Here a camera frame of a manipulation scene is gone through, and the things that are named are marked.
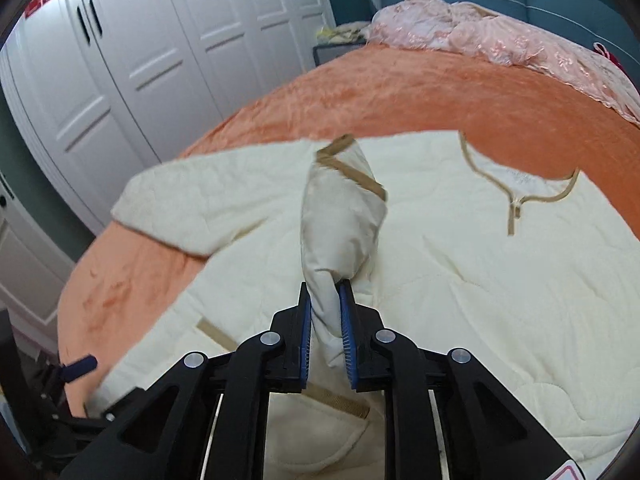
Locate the cream quilted jacket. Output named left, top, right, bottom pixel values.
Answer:
left=87, top=131, right=639, bottom=479

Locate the orange velvet bedspread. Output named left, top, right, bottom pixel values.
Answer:
left=58, top=46, right=639, bottom=416

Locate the white wardrobe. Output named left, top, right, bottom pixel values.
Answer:
left=1, top=0, right=334, bottom=233

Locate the dark nightstand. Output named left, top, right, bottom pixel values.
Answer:
left=312, top=41, right=367, bottom=67

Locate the cream clutter on nightstand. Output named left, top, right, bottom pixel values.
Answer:
left=316, top=21, right=370, bottom=44

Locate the pink lace blanket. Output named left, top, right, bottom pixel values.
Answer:
left=366, top=0, right=639, bottom=126

